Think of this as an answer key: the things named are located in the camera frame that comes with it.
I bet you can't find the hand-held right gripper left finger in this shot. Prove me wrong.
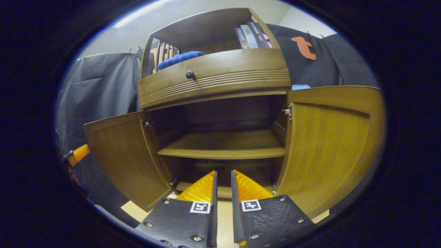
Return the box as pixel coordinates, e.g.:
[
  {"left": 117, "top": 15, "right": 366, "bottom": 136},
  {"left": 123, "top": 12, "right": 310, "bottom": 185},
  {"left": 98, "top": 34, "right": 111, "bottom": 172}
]
[{"left": 134, "top": 170, "right": 218, "bottom": 248}]

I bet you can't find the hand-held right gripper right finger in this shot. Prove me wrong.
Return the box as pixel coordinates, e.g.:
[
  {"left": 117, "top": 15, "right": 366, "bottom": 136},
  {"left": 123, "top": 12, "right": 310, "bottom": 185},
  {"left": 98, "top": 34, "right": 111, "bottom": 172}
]
[{"left": 230, "top": 169, "right": 316, "bottom": 247}]

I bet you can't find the wooden cabinet door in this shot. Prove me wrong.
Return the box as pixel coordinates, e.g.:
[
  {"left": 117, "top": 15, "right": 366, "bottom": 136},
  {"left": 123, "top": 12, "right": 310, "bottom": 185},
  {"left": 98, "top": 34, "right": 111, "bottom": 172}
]
[
  {"left": 275, "top": 85, "right": 386, "bottom": 219},
  {"left": 84, "top": 110, "right": 173, "bottom": 212}
]

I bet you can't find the wooden cabinet shelf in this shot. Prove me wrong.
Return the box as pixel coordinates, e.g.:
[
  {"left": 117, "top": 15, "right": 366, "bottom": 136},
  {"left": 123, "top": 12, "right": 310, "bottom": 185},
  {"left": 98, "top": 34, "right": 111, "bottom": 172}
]
[{"left": 158, "top": 130, "right": 286, "bottom": 159}]

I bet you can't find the black backdrop cloth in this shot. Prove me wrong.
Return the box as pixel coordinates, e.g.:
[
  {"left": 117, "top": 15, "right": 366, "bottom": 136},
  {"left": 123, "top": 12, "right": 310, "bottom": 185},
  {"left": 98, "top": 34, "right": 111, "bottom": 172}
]
[{"left": 56, "top": 23, "right": 379, "bottom": 228}]

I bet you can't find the blue folded towel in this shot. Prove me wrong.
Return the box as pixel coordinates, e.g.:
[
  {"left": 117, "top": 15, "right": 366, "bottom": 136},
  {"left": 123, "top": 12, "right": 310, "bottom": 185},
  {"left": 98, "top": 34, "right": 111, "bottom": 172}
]
[{"left": 157, "top": 51, "right": 205, "bottom": 71}]

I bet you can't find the blue book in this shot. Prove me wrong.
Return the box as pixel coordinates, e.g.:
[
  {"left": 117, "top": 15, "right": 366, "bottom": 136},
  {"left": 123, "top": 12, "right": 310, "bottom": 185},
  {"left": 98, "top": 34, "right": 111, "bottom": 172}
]
[{"left": 235, "top": 28, "right": 250, "bottom": 49}]

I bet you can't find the grey book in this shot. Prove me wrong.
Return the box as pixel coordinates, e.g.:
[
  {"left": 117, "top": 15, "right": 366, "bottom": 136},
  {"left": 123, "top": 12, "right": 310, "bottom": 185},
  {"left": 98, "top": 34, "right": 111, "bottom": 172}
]
[{"left": 240, "top": 24, "right": 259, "bottom": 49}]

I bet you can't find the black book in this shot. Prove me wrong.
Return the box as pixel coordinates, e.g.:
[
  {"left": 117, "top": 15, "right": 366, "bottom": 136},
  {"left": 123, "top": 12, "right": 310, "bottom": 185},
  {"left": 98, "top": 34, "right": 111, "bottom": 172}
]
[{"left": 247, "top": 21, "right": 271, "bottom": 49}]

